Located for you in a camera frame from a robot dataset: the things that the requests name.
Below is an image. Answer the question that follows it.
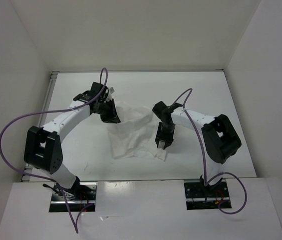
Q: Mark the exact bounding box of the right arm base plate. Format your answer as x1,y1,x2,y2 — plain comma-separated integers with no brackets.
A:
184,180,232,210

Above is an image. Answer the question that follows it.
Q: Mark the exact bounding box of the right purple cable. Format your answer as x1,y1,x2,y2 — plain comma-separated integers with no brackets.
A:
171,88,248,215

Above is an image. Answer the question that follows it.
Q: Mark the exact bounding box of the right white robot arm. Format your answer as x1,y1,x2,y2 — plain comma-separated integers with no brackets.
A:
152,101,242,197

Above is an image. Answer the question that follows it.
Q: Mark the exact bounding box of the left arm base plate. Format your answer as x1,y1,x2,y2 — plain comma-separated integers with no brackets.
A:
49,182,97,213

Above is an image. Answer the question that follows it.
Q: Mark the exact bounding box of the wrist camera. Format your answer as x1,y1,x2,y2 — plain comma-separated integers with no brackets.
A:
88,82,114,102
152,101,167,120

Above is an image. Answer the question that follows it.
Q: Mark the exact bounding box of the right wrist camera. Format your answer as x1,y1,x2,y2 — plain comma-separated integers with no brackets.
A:
152,101,167,120

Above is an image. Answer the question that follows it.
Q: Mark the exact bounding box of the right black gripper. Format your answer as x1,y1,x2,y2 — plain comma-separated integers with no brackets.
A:
155,122,175,149

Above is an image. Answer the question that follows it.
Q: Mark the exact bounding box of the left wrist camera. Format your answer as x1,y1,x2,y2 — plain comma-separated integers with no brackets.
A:
88,82,114,102

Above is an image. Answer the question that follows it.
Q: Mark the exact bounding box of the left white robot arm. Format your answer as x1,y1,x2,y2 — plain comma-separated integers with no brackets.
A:
24,88,120,200

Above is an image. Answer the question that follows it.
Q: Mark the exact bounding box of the white skirt cloth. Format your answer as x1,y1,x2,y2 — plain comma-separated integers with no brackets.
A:
107,101,167,161

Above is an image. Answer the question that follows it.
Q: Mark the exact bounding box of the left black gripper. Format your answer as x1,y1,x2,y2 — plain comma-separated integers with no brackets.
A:
94,98,121,124

